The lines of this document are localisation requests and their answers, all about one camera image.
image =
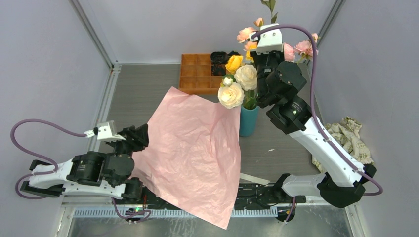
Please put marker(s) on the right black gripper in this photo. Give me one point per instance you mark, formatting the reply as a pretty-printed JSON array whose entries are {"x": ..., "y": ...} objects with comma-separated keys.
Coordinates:
[{"x": 256, "y": 57}]

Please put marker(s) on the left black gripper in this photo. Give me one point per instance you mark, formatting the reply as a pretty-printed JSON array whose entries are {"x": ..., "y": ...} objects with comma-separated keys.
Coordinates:
[{"x": 140, "y": 135}]

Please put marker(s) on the yellow pink flower bunch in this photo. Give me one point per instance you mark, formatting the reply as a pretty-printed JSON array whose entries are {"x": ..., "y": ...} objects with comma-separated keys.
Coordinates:
[{"x": 241, "y": 70}]

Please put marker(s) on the peach rose stem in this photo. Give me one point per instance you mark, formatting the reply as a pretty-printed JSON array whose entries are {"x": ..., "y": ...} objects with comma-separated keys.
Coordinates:
[{"x": 243, "y": 36}]

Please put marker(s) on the white rose stem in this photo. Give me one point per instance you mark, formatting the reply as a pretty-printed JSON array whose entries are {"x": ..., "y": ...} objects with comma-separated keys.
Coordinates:
[{"x": 230, "y": 96}]

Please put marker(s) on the pink rose stem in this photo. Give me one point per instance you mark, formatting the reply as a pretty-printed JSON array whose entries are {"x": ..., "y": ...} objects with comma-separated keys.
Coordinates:
[{"x": 302, "y": 52}]

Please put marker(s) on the pink wrapping paper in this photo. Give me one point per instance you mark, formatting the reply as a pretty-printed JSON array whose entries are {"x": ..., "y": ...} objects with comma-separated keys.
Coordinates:
[{"x": 193, "y": 159}]

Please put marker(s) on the cream ribbon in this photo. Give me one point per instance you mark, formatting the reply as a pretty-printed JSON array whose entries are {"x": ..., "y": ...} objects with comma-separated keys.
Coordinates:
[{"x": 254, "y": 179}]

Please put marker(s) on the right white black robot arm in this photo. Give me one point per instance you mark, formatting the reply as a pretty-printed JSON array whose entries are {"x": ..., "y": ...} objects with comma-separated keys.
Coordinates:
[{"x": 342, "y": 183}]

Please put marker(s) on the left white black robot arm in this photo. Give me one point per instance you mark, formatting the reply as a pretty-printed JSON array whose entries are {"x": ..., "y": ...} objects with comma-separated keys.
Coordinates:
[{"x": 93, "y": 173}]

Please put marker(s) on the teal vase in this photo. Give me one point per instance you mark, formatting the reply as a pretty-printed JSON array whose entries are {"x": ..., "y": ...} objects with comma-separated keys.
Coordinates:
[{"x": 248, "y": 120}]

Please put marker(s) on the dark rolled cloth back-right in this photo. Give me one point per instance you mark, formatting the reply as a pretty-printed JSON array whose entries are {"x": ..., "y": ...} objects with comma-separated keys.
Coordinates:
[{"x": 233, "y": 53}]

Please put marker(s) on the dark rolled cloth back-left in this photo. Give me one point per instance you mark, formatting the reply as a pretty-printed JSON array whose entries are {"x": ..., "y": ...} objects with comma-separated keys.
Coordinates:
[{"x": 219, "y": 58}]

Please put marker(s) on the dark rolled cloth middle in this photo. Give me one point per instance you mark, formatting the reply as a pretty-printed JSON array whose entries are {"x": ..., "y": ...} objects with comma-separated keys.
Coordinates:
[{"x": 218, "y": 70}]

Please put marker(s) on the orange compartment tray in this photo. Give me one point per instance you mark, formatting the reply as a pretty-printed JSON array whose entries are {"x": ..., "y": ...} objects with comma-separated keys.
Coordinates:
[{"x": 195, "y": 75}]

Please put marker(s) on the crumpled cream patterned cloth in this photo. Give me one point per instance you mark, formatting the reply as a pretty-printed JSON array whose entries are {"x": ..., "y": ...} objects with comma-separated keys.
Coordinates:
[{"x": 346, "y": 133}]

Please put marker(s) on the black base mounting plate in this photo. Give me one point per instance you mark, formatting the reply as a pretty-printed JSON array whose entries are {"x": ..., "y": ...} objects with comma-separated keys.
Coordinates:
[{"x": 249, "y": 197}]

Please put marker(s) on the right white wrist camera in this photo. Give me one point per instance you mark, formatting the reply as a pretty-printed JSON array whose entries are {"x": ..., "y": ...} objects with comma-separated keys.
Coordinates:
[{"x": 268, "y": 41}]

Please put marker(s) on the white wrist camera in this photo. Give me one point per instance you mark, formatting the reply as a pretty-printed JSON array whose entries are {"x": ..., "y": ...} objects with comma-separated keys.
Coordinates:
[
  {"x": 105, "y": 131},
  {"x": 268, "y": 41}
]

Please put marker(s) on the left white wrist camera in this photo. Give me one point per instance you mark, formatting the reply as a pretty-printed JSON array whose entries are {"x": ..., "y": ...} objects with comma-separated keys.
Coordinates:
[{"x": 105, "y": 131}]

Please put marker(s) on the aluminium front rail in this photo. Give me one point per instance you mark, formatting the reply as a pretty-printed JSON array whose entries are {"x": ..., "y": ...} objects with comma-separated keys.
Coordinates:
[{"x": 96, "y": 206}]

